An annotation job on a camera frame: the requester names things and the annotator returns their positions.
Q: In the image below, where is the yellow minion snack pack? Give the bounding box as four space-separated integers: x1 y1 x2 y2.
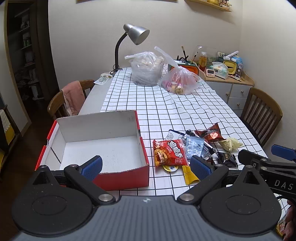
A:
162 164 200 185

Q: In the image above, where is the cream black snack packet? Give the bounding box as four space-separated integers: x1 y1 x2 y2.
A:
216 138 243 168

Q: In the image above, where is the light blue snack packet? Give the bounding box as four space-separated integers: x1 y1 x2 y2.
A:
185 135 204 160

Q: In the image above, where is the dark red snack bag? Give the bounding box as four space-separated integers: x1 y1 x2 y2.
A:
194 123 225 144

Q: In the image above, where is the red chips snack bag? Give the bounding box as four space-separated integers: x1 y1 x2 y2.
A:
152 139 188 167

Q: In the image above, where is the white blue snack packet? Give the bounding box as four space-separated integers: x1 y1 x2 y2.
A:
165 130 185 141

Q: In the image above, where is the pink plastic bag of snacks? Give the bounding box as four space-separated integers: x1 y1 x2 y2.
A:
154 46 202 95

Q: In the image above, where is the person's hand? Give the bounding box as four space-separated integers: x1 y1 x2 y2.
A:
283 200 296 240

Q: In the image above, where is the right wooden chair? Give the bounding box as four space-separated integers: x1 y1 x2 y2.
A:
240 87 283 147

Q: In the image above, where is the wooden chair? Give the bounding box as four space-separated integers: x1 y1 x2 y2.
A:
47 79 94 120
240 87 283 147

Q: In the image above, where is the red white cardboard box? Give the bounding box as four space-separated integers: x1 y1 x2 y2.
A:
36 110 149 191

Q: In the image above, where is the left wooden chair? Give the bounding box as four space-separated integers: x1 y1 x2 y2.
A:
47 79 94 120

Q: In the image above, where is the pink towel on chair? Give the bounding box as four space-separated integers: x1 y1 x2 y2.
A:
62 81 85 116

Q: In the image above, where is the black white grid tablecloth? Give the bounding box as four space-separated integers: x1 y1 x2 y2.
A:
100 67 266 197

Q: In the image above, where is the grey drawer cabinet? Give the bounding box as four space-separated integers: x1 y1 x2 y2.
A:
199 70 255 117

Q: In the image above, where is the small packet near lamp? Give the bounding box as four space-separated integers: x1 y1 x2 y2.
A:
94 72 113 85

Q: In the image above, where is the white kitchen timer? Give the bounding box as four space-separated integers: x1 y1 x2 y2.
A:
205 68 215 78

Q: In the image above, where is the yellow box on cabinet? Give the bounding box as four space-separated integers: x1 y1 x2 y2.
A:
223 60 237 75

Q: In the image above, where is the orange green storage basket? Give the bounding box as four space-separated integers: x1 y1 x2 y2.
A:
175 60 199 75

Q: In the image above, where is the orange liquid bottle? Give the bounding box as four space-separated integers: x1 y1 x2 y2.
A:
199 52 207 72

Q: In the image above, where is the clear plastic bag with container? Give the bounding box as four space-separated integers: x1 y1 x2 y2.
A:
125 52 165 87

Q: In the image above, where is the silver desk lamp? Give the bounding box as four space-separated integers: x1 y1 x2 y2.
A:
110 24 150 76

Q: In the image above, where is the dark bookshelf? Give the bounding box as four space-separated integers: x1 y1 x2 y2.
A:
5 1 59 102

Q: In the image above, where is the wooden wall shelf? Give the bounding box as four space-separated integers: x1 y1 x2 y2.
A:
188 0 231 13

